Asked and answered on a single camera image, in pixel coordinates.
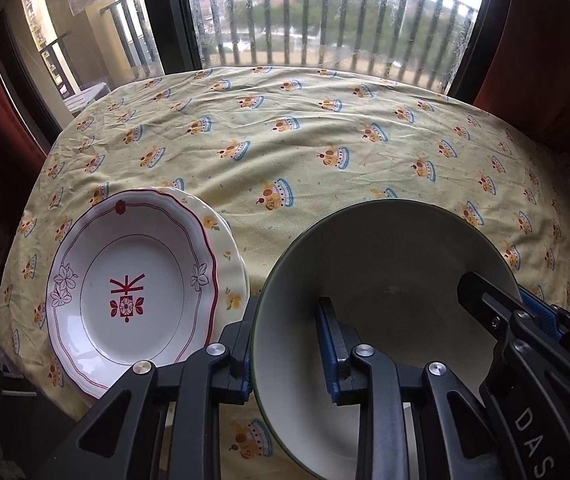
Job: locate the white appliance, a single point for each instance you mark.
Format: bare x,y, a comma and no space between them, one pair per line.
85,97

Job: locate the yellow printed tablecloth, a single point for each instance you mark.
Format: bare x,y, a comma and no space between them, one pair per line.
315,160

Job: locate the cream floral bowl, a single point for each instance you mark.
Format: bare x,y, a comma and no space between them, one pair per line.
390,270

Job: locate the white red-rimmed plate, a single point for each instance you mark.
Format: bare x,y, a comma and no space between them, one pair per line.
130,260

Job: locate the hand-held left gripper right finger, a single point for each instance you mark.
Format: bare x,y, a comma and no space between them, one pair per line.
330,355

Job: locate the large ruffled yellow flower plate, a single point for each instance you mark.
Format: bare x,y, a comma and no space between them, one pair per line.
230,270

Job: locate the grey balcony railing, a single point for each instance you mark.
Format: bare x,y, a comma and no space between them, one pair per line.
268,10

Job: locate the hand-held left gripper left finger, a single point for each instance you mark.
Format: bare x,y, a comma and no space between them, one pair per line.
235,360

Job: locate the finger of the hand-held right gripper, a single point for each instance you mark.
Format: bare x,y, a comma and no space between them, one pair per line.
545,315
487,305

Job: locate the black window frame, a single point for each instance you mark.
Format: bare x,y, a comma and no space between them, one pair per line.
170,20

